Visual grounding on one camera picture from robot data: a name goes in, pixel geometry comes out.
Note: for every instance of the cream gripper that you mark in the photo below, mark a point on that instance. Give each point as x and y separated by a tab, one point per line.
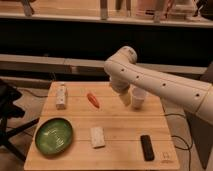
125	98

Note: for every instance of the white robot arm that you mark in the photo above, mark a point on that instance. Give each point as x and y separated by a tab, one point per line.
194	96

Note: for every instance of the white sponge block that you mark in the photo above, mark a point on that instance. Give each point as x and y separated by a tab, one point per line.
97	137

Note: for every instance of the black remote control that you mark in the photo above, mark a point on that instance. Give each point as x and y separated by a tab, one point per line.
147	148

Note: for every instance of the white small bottle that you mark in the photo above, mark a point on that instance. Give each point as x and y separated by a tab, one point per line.
61	97

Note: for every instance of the green glazed bowl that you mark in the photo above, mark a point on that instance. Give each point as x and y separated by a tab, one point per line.
54	136

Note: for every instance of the black office chair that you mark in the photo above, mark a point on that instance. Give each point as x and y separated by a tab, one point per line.
8	110

